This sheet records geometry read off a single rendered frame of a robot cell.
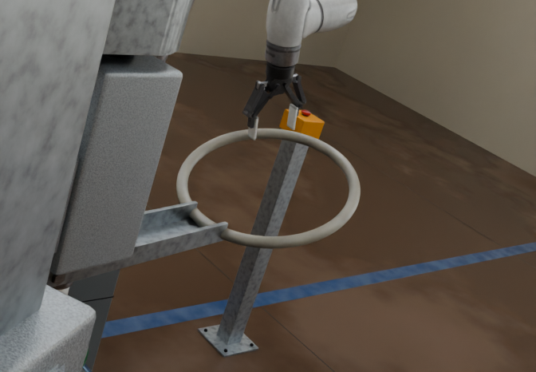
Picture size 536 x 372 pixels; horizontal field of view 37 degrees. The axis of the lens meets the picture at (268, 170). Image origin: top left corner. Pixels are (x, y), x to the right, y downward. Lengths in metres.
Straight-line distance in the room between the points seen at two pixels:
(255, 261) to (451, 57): 5.59
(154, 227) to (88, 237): 0.41
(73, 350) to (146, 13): 0.86
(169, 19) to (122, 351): 2.10
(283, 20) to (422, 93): 6.84
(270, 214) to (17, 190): 2.77
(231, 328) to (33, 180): 3.01
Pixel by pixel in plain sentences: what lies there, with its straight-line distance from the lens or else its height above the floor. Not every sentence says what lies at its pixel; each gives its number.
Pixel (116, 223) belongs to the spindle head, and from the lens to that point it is 1.63.
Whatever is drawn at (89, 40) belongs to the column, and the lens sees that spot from 0.57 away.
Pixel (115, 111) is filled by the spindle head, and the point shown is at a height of 1.45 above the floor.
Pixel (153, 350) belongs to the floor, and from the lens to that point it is 3.44.
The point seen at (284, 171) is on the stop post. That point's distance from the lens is 3.23.
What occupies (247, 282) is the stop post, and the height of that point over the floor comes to 0.33.
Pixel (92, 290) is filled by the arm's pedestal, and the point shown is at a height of 0.44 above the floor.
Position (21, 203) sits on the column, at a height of 1.67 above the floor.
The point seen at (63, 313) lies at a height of 1.56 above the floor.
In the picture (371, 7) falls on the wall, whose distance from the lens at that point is 9.36.
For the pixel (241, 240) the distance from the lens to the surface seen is 1.98.
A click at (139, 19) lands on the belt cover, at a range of 1.44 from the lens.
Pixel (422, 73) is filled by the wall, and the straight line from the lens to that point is 8.86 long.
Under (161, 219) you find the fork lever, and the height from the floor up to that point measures 1.08.
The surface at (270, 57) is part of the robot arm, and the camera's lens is 2.11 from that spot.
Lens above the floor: 1.93
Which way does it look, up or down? 20 degrees down
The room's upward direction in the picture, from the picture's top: 19 degrees clockwise
